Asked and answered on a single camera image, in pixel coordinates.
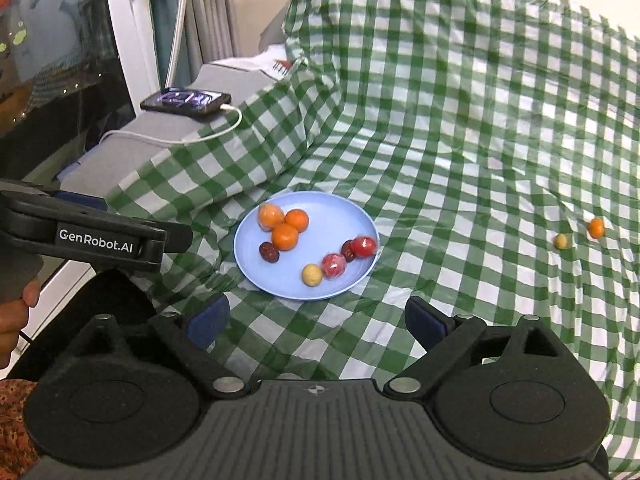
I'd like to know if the grey sofa armrest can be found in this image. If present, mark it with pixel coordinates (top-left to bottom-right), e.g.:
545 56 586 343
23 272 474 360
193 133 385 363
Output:
56 58 296 196

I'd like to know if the plastic-wrapped orange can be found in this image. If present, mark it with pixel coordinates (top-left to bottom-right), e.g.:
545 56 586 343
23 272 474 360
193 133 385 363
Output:
257 203 286 232

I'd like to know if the green white checked tablecloth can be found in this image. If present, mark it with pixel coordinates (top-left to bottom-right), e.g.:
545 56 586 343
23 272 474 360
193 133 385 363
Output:
107 0 640 476

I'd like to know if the orange patterned clothing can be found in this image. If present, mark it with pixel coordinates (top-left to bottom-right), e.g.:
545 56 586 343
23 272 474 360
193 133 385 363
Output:
0 379 41 480

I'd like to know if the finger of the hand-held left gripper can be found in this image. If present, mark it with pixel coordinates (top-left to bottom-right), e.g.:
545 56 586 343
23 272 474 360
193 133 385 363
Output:
163 226 194 262
53 190 109 212

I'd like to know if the grey curtain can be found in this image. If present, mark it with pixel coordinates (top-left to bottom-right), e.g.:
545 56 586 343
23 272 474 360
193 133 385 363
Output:
147 0 242 86

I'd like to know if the metal pole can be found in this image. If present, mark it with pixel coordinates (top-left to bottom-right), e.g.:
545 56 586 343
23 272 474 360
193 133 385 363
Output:
164 0 192 88

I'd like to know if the white charging cable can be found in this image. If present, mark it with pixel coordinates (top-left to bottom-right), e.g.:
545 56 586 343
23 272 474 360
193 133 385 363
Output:
85 104 244 152

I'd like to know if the dark glass pane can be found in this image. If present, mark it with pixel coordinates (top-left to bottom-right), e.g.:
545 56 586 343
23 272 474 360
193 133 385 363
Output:
0 0 138 183

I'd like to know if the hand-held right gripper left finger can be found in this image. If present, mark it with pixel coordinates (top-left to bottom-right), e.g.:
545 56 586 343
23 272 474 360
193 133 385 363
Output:
57 292 251 402

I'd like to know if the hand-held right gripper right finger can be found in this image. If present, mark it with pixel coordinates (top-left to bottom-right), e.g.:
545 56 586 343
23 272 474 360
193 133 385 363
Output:
383 296 577 397

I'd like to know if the white paper sheet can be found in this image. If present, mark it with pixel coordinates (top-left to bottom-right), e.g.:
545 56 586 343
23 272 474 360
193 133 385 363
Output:
210 44 307 80

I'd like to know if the light blue plate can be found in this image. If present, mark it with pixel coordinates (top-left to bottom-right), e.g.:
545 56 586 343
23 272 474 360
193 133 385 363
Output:
233 190 380 302

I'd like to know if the white door frame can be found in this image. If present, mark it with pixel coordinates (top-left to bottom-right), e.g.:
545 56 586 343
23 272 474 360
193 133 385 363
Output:
101 0 162 120

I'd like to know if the orange mandarin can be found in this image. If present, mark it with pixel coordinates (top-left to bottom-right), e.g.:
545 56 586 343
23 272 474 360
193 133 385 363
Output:
271 223 300 252
284 208 310 234

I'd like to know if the black smartphone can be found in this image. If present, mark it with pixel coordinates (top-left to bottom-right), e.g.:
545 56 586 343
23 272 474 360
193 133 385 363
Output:
139 87 233 121

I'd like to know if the person's left hand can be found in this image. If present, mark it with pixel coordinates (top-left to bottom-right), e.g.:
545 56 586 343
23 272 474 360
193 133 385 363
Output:
0 281 42 369

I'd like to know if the plastic-wrapped red fruit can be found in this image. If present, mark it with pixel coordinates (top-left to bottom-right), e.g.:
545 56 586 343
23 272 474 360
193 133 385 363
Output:
320 253 348 279
350 235 379 259

